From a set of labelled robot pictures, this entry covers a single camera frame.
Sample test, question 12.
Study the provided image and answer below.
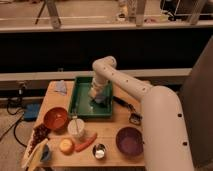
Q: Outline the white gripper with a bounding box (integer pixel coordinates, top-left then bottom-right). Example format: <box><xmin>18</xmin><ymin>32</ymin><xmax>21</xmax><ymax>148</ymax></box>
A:
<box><xmin>88</xmin><ymin>79</ymin><xmax>105</xmax><ymax>99</ymax></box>

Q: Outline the green plastic tray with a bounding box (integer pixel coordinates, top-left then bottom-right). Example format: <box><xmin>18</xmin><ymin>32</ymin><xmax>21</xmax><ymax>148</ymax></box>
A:
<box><xmin>68</xmin><ymin>77</ymin><xmax>113</xmax><ymax>118</ymax></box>

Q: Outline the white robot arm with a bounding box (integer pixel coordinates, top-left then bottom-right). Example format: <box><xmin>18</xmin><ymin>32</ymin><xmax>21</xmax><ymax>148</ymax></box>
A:
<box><xmin>89</xmin><ymin>56</ymin><xmax>194</xmax><ymax>171</ymax></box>

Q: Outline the light blue cloth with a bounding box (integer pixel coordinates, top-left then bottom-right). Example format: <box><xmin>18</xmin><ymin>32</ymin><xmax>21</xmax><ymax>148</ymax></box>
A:
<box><xmin>54</xmin><ymin>80</ymin><xmax>67</xmax><ymax>95</ymax></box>

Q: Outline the white cup with stick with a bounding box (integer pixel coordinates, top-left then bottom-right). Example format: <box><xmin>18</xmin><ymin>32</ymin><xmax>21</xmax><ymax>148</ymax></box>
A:
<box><xmin>67</xmin><ymin>117</ymin><xmax>85</xmax><ymax>138</ymax></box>

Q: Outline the black brush tool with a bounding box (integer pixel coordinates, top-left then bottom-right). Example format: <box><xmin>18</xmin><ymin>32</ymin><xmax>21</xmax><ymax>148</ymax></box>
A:
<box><xmin>113</xmin><ymin>96</ymin><xmax>142</xmax><ymax>126</ymax></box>

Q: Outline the orange bowl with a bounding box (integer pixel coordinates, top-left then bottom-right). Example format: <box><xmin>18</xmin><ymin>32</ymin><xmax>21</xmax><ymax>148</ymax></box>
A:
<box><xmin>43</xmin><ymin>107</ymin><xmax>68</xmax><ymax>131</ymax></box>

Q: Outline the small metal cup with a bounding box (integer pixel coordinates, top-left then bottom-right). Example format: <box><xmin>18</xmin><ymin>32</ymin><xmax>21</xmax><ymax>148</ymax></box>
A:
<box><xmin>92</xmin><ymin>144</ymin><xmax>106</xmax><ymax>159</ymax></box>

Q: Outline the orange carrot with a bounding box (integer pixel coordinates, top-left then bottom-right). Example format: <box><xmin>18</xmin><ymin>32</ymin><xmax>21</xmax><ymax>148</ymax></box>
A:
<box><xmin>75</xmin><ymin>133</ymin><xmax>97</xmax><ymax>152</ymax></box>

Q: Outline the purple bowl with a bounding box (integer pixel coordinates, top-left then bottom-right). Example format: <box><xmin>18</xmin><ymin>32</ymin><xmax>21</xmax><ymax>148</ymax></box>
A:
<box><xmin>116</xmin><ymin>127</ymin><xmax>143</xmax><ymax>156</ymax></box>

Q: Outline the yellow round fruit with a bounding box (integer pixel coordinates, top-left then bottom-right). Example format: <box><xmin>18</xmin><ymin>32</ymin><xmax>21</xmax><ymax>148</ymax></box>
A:
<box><xmin>59</xmin><ymin>139</ymin><xmax>74</xmax><ymax>155</ymax></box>

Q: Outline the blue box on floor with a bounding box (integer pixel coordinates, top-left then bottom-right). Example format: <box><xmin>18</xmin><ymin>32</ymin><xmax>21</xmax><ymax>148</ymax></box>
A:
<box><xmin>24</xmin><ymin>104</ymin><xmax>40</xmax><ymax>121</ymax></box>

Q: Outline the red grapes bunch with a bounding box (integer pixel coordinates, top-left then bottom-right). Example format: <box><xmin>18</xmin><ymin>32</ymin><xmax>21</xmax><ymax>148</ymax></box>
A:
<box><xmin>28</xmin><ymin>124</ymin><xmax>50</xmax><ymax>154</ymax></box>

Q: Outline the metal tripod leg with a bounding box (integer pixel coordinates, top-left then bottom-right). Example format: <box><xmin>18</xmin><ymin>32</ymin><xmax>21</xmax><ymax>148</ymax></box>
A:
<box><xmin>35</xmin><ymin>0</ymin><xmax>61</xmax><ymax>29</ymax></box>

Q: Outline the blue small bowl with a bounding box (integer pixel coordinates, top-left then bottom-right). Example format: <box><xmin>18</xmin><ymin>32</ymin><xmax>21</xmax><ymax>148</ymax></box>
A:
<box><xmin>40</xmin><ymin>145</ymin><xmax>51</xmax><ymax>162</ymax></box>

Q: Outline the yellow banana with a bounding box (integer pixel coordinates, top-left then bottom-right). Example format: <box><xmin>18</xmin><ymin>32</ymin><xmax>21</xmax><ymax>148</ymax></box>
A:
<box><xmin>21</xmin><ymin>138</ymin><xmax>50</xmax><ymax>169</ymax></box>

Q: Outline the grey chair back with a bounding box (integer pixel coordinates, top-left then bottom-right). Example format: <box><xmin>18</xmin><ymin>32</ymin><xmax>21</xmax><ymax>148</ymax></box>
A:
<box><xmin>179</xmin><ymin>35</ymin><xmax>213</xmax><ymax>168</ymax></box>

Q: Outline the black cable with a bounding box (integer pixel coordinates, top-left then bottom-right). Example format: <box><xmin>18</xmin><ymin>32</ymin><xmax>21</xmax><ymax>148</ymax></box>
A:
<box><xmin>0</xmin><ymin>96</ymin><xmax>28</xmax><ymax>148</ymax></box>

